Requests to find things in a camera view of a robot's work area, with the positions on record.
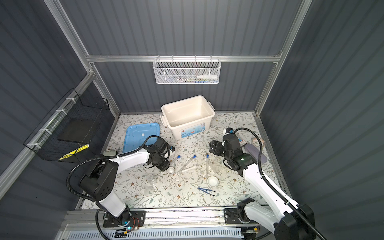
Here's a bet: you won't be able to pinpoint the white wire wall basket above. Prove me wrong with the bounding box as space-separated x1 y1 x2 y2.
153 59 222 85

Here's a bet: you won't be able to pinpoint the small white porcelain dish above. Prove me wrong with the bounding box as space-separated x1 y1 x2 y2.
167 167 175 175

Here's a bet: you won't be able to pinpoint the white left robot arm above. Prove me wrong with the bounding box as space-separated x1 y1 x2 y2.
79 135 176 218

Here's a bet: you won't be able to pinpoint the black wire wall basket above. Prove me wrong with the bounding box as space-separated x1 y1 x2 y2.
24 90 115 163

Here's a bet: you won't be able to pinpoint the clear tape roll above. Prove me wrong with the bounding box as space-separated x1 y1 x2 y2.
252 138 266 148

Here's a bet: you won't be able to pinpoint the white pestle rod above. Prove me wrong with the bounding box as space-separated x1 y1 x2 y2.
181 165 197 173

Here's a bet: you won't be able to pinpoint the white plastic storage box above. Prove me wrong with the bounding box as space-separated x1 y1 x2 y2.
161 96 215 140

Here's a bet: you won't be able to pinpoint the blue tweezers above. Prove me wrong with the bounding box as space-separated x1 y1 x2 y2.
198 188 216 197

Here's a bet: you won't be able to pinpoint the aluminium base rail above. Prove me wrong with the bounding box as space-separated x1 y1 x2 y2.
59 206 258 231

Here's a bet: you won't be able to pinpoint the small glass beaker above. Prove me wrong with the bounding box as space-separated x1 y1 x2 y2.
147 174 157 186

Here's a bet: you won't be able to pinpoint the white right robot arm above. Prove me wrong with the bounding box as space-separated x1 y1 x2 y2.
209 128 317 240

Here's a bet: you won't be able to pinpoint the blue plastic box lid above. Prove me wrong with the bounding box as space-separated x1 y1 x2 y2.
123 123 160 153

